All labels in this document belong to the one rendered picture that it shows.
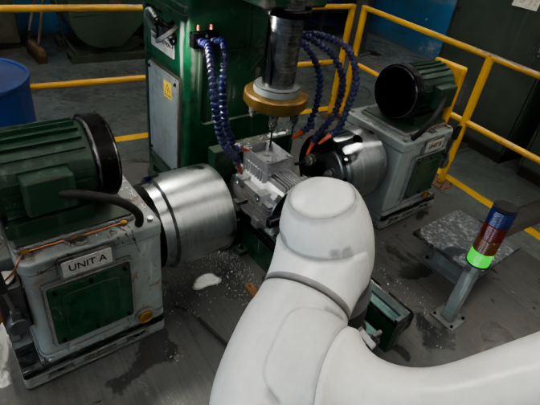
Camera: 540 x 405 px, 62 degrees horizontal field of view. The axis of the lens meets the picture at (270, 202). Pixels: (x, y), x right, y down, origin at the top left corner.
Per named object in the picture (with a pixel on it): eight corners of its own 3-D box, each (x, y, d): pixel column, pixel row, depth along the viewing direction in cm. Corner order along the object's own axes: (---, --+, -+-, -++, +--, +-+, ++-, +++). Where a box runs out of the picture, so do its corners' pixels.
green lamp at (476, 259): (461, 259, 122) (468, 246, 119) (473, 251, 125) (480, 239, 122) (480, 272, 118) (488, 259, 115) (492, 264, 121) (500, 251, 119)
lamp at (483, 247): (468, 246, 119) (474, 233, 117) (480, 239, 122) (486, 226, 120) (488, 259, 115) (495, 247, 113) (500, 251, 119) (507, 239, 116)
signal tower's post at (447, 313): (429, 313, 135) (484, 202, 111) (444, 303, 139) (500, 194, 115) (451, 332, 130) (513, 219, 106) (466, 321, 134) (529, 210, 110)
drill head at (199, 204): (85, 250, 123) (73, 173, 109) (202, 213, 143) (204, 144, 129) (120, 311, 108) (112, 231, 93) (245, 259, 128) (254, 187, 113)
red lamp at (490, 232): (474, 233, 117) (480, 219, 114) (486, 226, 120) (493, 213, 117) (495, 247, 113) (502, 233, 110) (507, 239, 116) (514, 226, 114)
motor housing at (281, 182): (226, 209, 145) (230, 158, 134) (272, 194, 156) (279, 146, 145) (262, 244, 133) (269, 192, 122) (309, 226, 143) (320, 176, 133)
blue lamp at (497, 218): (480, 219, 114) (488, 206, 111) (493, 213, 117) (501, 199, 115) (502, 233, 110) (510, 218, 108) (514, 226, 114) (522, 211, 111)
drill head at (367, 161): (275, 189, 159) (284, 125, 145) (353, 164, 182) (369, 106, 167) (321, 228, 144) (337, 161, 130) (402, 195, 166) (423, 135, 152)
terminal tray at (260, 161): (240, 166, 139) (243, 145, 135) (267, 158, 145) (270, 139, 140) (263, 185, 131) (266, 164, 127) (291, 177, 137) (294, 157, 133)
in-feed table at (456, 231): (402, 257, 155) (413, 231, 148) (447, 233, 170) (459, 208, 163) (462, 302, 141) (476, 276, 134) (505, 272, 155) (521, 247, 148)
